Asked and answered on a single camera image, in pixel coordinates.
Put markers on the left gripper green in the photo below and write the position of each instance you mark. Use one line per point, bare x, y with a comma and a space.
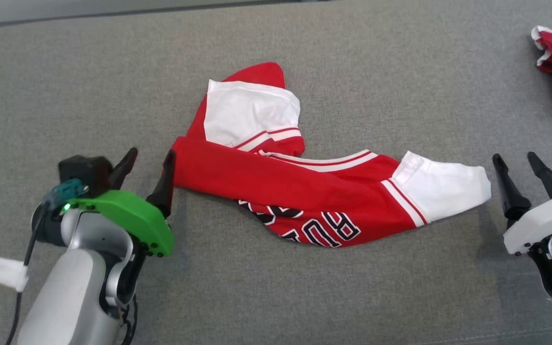
132, 213

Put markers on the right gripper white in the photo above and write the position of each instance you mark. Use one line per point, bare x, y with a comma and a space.
539, 220

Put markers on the red jersey with white sleeves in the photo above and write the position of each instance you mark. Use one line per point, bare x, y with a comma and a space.
257, 177

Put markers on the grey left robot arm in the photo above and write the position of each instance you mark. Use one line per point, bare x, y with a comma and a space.
74, 297

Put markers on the grey fabric sofa seat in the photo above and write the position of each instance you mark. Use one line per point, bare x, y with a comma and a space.
304, 297

